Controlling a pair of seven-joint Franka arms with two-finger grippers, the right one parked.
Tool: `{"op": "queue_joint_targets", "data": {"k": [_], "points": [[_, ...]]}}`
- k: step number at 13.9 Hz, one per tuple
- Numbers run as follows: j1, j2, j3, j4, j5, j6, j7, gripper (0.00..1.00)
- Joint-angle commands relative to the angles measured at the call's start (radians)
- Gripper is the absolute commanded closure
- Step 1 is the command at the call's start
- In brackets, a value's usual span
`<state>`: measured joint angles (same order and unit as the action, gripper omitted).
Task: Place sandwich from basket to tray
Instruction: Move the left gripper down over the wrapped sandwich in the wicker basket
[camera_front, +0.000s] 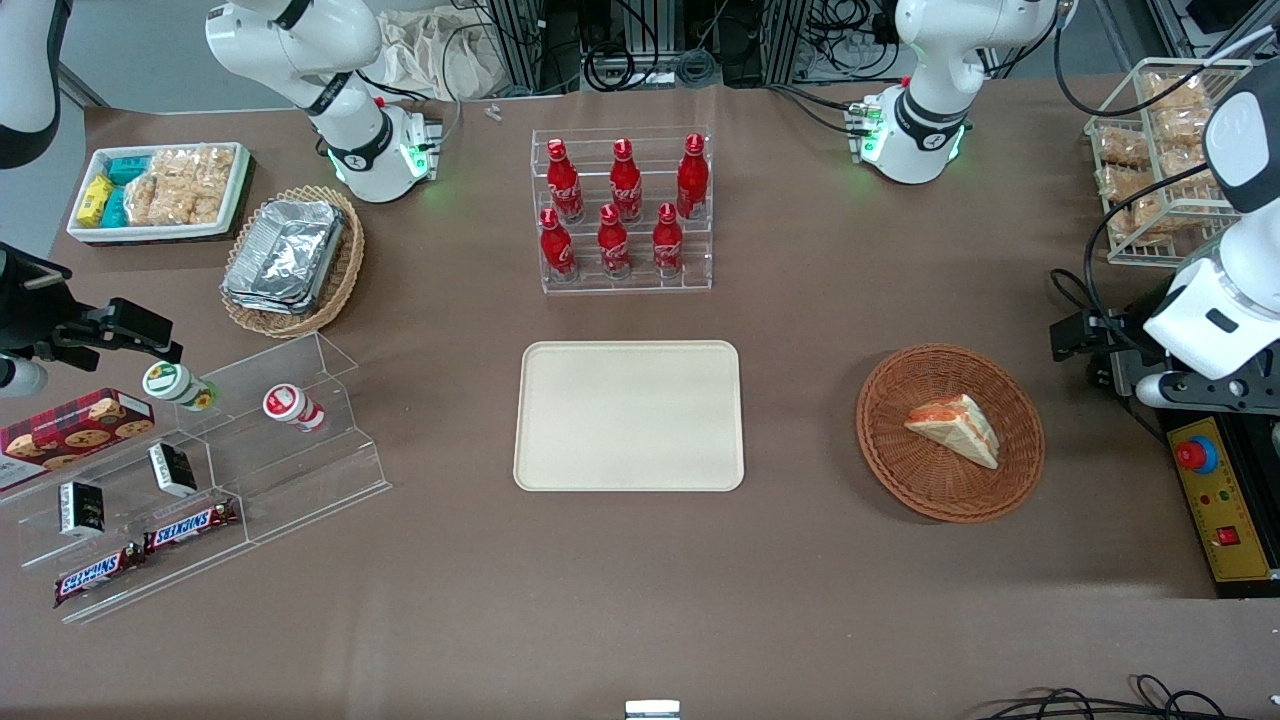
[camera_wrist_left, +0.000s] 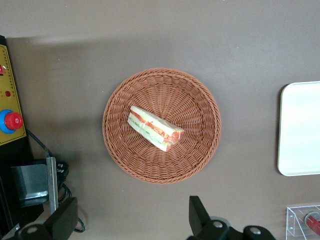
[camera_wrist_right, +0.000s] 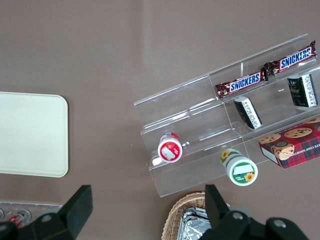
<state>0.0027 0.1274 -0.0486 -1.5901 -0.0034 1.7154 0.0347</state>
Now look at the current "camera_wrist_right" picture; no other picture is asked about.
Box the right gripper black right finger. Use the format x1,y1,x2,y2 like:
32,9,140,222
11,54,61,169
202,184,311,240

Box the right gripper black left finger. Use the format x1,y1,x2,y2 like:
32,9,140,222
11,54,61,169
0,184,94,240

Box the aluminium foil tray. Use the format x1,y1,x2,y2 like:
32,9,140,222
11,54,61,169
177,206,213,240

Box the light wicker basket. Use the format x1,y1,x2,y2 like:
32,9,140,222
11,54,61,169
161,191,232,240

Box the cream plastic tray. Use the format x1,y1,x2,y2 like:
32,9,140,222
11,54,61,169
0,91,69,178

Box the clear acrylic bottle rack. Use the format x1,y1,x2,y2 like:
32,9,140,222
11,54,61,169
0,199,63,226

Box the green lid sunflower cup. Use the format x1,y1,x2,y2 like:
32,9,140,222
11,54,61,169
219,148,259,187

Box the red cola bottle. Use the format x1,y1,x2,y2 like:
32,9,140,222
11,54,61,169
9,209,33,228

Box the red lid yogurt cup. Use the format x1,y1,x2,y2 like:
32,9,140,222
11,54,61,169
157,132,185,164

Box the clear acrylic stepped display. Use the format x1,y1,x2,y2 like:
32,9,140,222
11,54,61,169
133,33,320,199

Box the red tartan cookie box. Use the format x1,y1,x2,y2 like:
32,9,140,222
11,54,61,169
258,116,320,170

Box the small black white box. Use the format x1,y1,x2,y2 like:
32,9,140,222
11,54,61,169
233,96,263,130
286,73,320,108

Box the Snickers chocolate bar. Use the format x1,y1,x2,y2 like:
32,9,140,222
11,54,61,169
215,68,270,101
263,40,318,77

